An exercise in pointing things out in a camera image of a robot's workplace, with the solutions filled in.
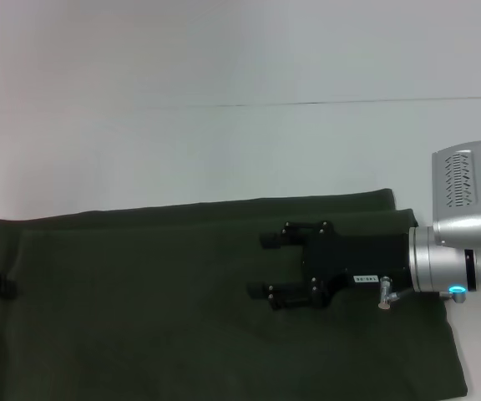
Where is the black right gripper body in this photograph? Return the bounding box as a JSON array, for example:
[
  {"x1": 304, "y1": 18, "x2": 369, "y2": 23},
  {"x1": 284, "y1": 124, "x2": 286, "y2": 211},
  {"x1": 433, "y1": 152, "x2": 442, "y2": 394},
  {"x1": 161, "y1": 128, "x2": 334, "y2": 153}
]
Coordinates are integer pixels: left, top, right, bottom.
[{"x1": 300, "y1": 231, "x2": 411, "y2": 311}]

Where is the dark green FREE print t-shirt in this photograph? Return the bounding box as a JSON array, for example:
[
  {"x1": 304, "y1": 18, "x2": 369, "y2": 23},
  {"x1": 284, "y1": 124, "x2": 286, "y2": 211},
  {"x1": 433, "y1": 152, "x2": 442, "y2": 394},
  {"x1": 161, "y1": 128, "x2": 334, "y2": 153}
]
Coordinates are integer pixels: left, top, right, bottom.
[{"x1": 0, "y1": 187, "x2": 469, "y2": 401}]

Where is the silver vented wrist camera box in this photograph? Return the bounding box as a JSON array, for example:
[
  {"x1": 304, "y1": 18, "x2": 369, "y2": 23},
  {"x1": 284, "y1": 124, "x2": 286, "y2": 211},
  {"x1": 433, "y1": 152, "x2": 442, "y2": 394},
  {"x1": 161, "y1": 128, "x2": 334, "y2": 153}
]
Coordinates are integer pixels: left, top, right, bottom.
[{"x1": 431, "y1": 140, "x2": 481, "y2": 248}]

